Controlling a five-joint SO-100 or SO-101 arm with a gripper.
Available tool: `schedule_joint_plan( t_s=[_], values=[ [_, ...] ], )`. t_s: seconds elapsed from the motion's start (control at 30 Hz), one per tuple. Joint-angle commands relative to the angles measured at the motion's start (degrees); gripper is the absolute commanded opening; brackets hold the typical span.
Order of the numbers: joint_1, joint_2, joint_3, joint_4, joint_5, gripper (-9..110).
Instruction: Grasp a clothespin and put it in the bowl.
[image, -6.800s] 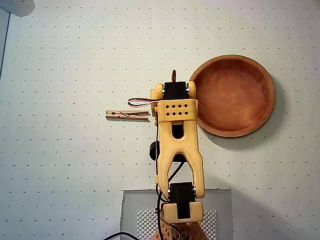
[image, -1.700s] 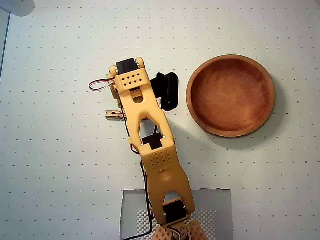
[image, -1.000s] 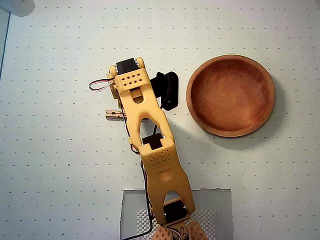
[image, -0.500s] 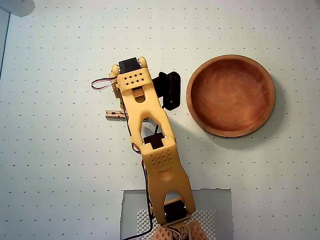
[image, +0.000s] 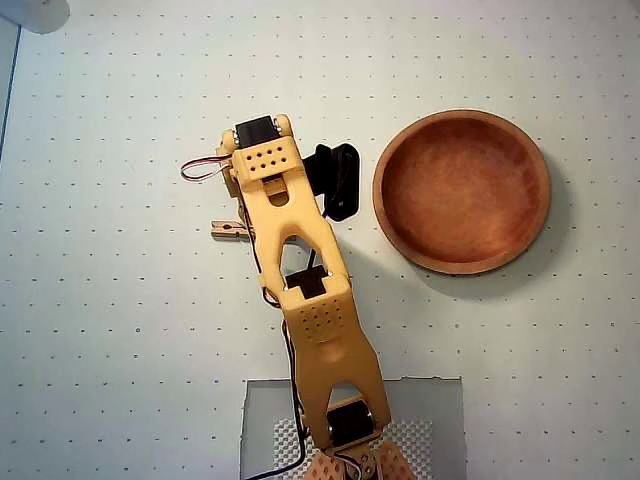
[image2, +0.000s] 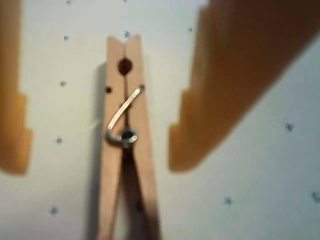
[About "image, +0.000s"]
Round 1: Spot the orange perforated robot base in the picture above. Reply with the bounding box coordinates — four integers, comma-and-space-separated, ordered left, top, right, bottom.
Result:
304, 439, 416, 480

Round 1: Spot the white and red wire loop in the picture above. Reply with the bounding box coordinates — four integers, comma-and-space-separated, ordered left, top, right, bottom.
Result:
180, 155, 236, 184

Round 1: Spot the wooden clothespin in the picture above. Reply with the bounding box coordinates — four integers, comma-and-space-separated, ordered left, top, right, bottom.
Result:
209, 219, 250, 244

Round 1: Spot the white textured foam mat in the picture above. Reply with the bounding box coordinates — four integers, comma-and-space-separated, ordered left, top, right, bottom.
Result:
272, 419, 435, 480

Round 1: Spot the round wooden bowl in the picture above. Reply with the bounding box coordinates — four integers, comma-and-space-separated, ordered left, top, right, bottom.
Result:
372, 107, 553, 275

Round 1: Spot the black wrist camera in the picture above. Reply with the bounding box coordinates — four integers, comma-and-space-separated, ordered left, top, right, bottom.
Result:
302, 142, 362, 223

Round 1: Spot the grey base plate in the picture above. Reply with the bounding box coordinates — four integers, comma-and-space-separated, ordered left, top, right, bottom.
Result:
239, 377, 467, 480

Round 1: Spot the black cable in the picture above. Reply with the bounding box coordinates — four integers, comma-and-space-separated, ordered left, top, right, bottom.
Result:
238, 197, 321, 480

